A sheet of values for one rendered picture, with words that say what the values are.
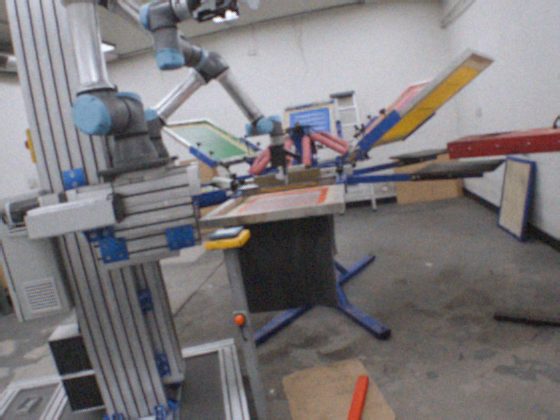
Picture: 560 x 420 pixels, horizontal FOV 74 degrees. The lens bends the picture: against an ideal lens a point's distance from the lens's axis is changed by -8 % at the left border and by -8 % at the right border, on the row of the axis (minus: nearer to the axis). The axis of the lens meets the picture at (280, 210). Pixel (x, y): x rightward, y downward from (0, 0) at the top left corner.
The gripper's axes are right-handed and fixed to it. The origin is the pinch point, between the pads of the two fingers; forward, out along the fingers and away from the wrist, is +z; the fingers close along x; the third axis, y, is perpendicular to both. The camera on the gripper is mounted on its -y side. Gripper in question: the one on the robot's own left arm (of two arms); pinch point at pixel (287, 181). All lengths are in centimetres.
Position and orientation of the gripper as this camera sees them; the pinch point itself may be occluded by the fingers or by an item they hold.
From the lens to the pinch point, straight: 213.7
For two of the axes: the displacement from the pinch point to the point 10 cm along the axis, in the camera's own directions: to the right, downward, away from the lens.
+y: -9.7, 1.2, 1.9
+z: 1.6, 9.7, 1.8
